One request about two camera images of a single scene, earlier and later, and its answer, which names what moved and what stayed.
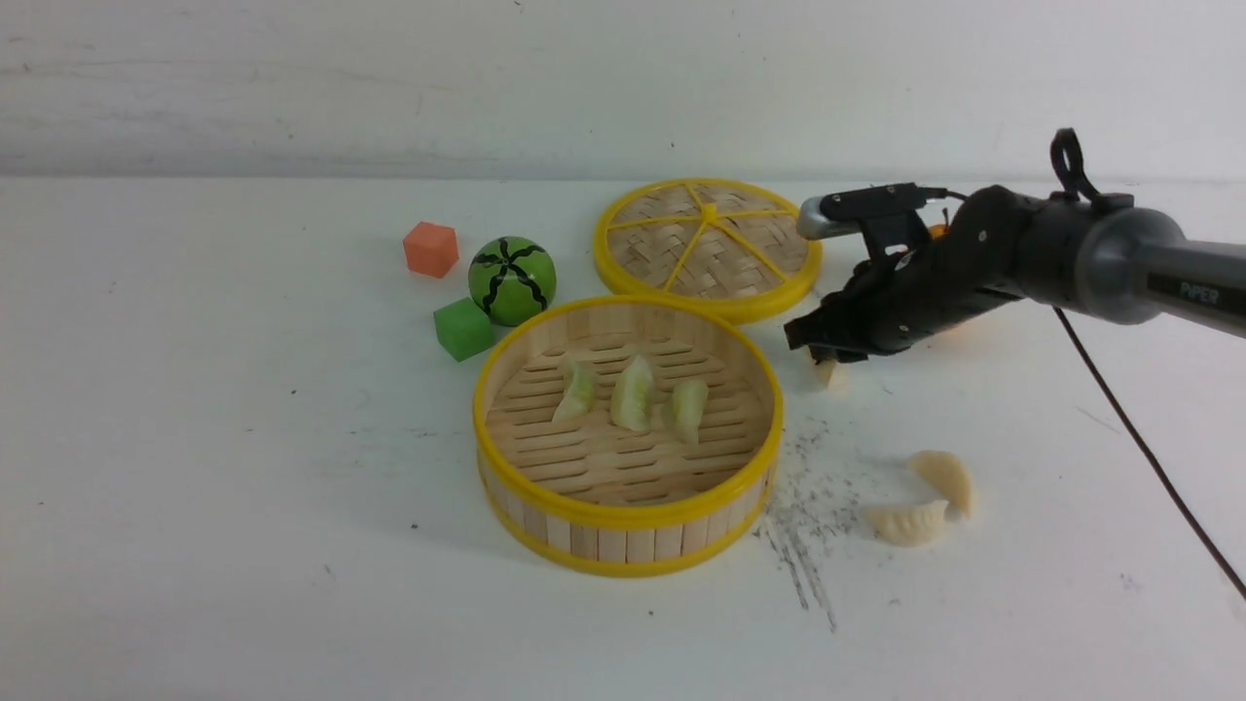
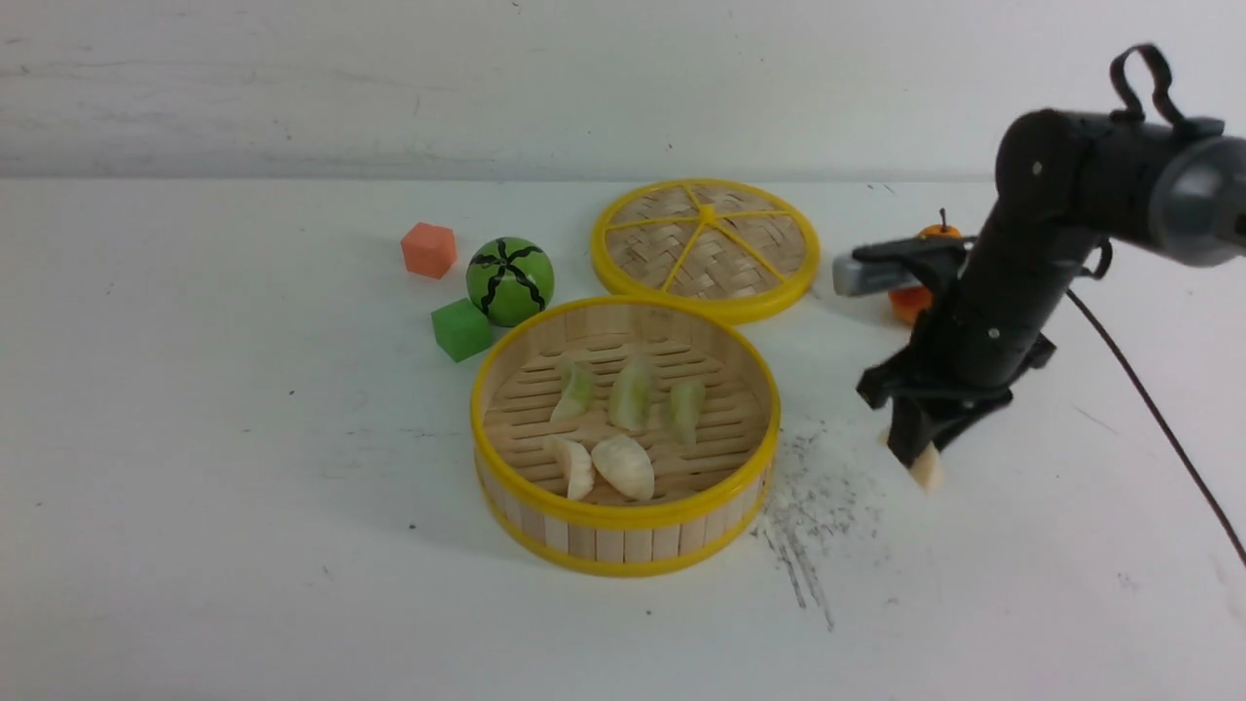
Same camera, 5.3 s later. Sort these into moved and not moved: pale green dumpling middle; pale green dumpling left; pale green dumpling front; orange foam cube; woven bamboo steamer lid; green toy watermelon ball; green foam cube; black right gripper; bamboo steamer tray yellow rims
Moved: black right gripper
Not moved: green foam cube; green toy watermelon ball; orange foam cube; pale green dumpling left; pale green dumpling front; pale green dumpling middle; woven bamboo steamer lid; bamboo steamer tray yellow rims
